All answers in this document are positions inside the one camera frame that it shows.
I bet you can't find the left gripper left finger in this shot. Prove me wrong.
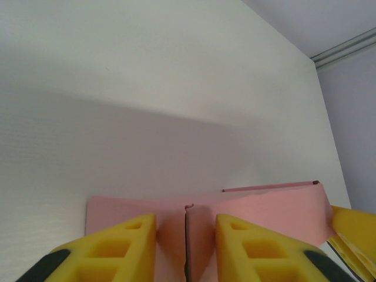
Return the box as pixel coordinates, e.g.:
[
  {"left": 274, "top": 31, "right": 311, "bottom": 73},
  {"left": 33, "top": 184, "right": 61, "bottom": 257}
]
[{"left": 17, "top": 213, "right": 158, "bottom": 282}]

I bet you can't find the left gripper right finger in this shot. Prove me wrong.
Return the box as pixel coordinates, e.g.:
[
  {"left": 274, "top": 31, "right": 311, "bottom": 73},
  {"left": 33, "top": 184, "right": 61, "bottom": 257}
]
[{"left": 216, "top": 213, "right": 353, "bottom": 282}]

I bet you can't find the pink paper box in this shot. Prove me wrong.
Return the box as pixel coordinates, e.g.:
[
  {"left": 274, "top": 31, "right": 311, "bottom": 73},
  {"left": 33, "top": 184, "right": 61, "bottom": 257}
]
[{"left": 85, "top": 180, "right": 338, "bottom": 282}]

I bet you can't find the aluminium corner post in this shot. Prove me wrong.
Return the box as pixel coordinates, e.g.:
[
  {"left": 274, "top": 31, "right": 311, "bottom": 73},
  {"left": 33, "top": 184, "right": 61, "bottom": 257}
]
[{"left": 311, "top": 28, "right": 376, "bottom": 69}]

